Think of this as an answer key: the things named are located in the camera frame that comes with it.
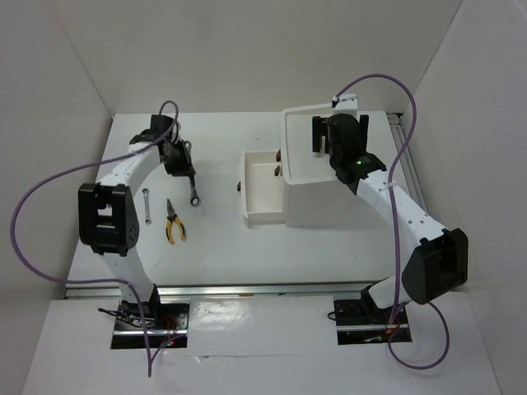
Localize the aluminium front rail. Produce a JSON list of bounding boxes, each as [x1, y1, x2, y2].
[[64, 281, 372, 300]]

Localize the small silver wrench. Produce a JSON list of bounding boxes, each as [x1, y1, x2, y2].
[[142, 188, 152, 225]]

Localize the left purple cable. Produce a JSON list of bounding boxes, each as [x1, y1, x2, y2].
[[9, 100, 180, 379]]

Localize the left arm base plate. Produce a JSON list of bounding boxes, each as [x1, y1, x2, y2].
[[97, 302, 190, 350]]

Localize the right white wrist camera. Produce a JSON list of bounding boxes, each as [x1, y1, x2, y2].
[[331, 93, 358, 117]]

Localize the large ratchet wrench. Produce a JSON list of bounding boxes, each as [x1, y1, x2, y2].
[[184, 141, 201, 207]]

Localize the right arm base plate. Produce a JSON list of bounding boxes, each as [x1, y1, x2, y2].
[[327, 296, 413, 346]]

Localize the yellow black pliers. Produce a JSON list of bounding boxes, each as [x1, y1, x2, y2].
[[166, 198, 187, 244]]

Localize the white drawer cabinet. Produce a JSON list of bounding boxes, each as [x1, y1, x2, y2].
[[280, 104, 370, 228]]

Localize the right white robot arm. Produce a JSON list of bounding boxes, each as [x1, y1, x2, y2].
[[312, 114, 469, 323]]

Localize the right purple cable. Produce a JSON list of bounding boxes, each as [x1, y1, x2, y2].
[[337, 73, 450, 371]]

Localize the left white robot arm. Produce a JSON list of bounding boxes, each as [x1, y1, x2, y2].
[[78, 115, 201, 328]]

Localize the purple cable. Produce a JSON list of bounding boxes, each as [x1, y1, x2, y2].
[[337, 73, 450, 371], [9, 100, 180, 379]]

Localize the aluminium side rail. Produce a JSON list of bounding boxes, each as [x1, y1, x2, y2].
[[386, 113, 425, 207]]

